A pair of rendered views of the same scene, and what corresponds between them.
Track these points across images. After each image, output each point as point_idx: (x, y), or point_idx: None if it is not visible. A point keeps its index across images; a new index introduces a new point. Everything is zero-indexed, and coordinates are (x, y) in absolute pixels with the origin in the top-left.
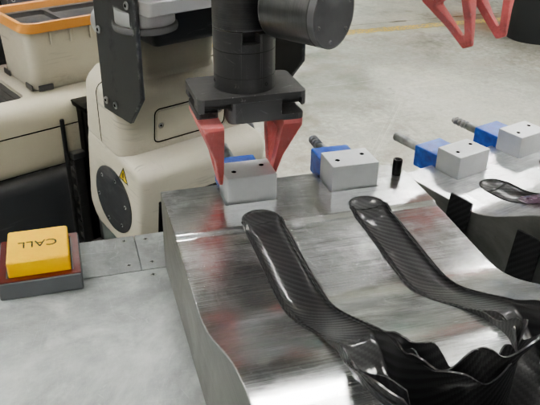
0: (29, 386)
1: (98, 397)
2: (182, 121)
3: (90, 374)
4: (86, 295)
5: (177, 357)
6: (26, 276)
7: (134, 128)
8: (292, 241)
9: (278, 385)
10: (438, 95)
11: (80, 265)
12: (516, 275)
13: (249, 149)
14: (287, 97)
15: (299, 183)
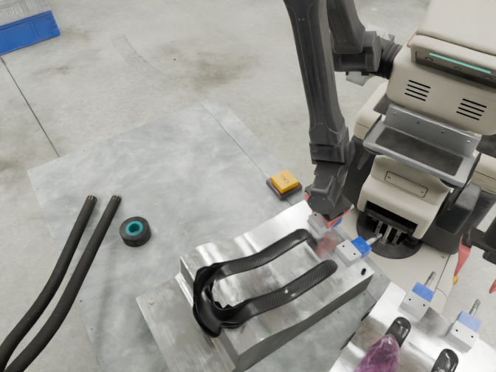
0: (235, 207)
1: (236, 224)
2: (400, 183)
3: (243, 219)
4: (277, 203)
5: None
6: (272, 184)
7: (376, 170)
8: (293, 246)
9: (198, 254)
10: None
11: (284, 195)
12: (345, 342)
13: (419, 217)
14: None
15: (334, 239)
